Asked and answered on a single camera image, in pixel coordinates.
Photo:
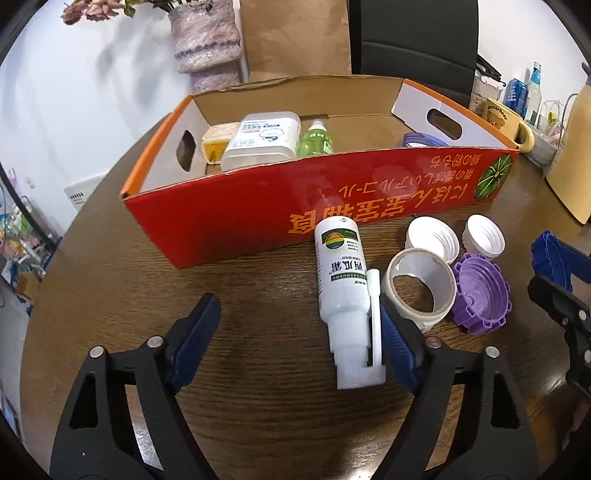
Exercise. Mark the pink textured vase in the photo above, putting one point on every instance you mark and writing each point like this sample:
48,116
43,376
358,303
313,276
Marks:
205,41

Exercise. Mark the white tape roll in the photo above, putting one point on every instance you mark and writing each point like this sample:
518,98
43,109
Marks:
438,277

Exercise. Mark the yellow thermos jug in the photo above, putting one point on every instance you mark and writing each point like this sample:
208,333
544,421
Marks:
575,161

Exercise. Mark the yellow bear mug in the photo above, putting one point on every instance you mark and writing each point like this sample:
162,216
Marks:
501,122

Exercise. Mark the brown paper bag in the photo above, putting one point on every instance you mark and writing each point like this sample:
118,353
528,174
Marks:
295,37

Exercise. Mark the blue drink bottle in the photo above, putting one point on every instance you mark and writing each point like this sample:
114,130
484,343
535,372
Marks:
534,97

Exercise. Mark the seed jar with black lid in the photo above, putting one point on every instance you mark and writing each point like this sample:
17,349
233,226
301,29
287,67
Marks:
485,85

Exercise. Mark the red cardboard box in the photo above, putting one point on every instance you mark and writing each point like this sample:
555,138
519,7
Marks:
231,217

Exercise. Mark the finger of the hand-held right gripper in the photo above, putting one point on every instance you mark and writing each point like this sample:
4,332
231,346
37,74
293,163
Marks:
575,341
581,270

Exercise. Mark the cluttered storage cart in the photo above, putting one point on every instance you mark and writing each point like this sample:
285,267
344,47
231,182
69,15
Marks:
23,244

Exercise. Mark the yellow lidded tub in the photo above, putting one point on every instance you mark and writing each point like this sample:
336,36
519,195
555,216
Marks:
217,141

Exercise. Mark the translucent white plastic container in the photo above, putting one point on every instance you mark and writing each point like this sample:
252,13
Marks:
261,138

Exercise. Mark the purple gear-shaped lid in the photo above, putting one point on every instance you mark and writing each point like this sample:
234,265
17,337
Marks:
482,295

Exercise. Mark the green spray bottle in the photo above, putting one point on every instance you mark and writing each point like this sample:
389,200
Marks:
316,141

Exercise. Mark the black paper bag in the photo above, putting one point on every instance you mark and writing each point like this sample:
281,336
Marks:
415,41

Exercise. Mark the blue gear-shaped lid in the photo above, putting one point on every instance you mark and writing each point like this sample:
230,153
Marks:
544,251

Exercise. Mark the white screw lid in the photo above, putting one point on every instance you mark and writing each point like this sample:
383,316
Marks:
429,235
485,235

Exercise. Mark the white spray bottle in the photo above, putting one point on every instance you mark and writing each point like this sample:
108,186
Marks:
339,277

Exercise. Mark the purple-rimmed round lid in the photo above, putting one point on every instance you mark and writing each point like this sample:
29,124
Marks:
422,139

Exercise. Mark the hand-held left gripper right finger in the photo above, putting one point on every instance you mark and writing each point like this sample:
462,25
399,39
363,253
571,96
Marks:
398,344

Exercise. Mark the dried roses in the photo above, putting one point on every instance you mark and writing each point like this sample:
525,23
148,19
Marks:
101,7

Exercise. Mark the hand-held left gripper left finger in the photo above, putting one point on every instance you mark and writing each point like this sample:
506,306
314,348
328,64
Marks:
198,332

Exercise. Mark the blue drink can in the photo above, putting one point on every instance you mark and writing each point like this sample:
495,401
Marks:
516,97

